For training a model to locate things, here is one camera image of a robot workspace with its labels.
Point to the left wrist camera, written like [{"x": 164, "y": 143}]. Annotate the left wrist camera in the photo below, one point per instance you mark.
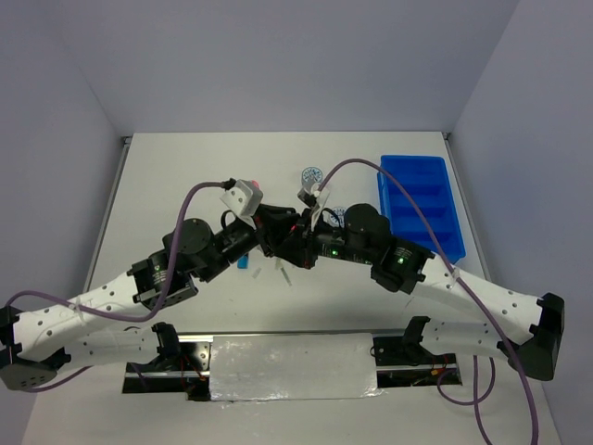
[{"x": 243, "y": 198}]

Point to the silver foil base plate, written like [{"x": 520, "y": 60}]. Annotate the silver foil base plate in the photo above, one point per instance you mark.
[{"x": 292, "y": 368}]

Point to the blue paint jar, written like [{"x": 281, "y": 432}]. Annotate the blue paint jar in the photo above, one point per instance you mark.
[{"x": 311, "y": 177}]

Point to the green clear pen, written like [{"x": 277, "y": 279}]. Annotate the green clear pen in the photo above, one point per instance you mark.
[{"x": 286, "y": 276}]

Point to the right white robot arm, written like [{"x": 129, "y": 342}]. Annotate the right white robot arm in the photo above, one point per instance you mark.
[{"x": 523, "y": 330}]

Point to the grey-blue paint jar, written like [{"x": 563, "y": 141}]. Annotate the grey-blue paint jar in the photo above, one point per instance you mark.
[{"x": 337, "y": 215}]

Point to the blue-capped black highlighter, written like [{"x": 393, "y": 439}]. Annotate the blue-capped black highlighter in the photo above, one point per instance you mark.
[{"x": 243, "y": 263}]

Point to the blue compartment bin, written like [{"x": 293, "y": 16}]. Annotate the blue compartment bin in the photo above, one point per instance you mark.
[{"x": 427, "y": 214}]

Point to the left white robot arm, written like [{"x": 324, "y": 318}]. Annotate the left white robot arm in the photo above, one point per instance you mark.
[{"x": 36, "y": 346}]

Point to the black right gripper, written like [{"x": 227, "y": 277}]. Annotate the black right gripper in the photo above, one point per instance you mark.
[{"x": 296, "y": 251}]

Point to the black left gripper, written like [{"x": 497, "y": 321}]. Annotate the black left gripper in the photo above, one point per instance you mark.
[{"x": 279, "y": 219}]

